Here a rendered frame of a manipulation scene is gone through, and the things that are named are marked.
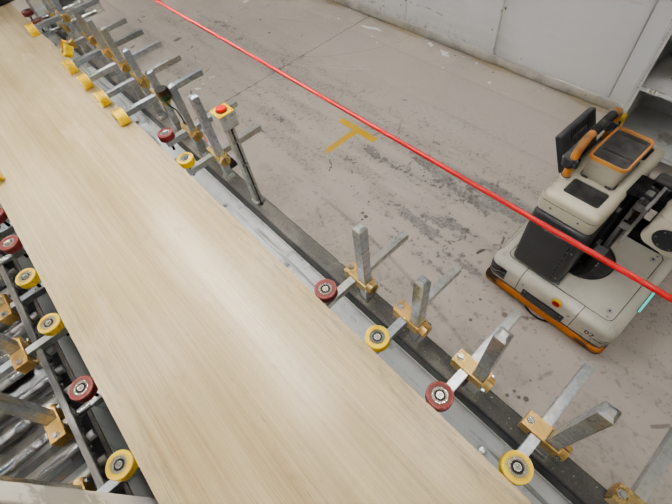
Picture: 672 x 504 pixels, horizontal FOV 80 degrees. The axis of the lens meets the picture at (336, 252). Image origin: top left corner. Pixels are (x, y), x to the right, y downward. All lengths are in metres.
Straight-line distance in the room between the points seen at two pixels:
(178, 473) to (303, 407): 0.38
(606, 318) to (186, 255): 1.88
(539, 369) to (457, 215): 1.06
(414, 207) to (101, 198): 1.83
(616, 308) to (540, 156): 1.36
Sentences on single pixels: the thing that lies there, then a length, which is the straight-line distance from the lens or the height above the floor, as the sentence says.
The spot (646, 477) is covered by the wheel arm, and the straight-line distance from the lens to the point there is 1.43.
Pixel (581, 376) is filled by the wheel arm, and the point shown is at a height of 0.82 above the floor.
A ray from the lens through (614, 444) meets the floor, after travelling 2.36.
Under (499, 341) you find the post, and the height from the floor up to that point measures 1.15.
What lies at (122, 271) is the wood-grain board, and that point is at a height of 0.90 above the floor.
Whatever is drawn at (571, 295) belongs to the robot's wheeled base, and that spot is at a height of 0.28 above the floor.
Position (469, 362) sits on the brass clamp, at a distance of 1.34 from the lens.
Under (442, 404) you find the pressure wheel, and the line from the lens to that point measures 1.24.
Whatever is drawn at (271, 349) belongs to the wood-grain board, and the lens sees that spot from 1.34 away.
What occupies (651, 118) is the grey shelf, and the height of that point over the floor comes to 0.14.
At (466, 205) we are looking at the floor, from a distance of 2.82.
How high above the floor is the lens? 2.11
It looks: 55 degrees down
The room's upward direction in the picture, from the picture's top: 11 degrees counter-clockwise
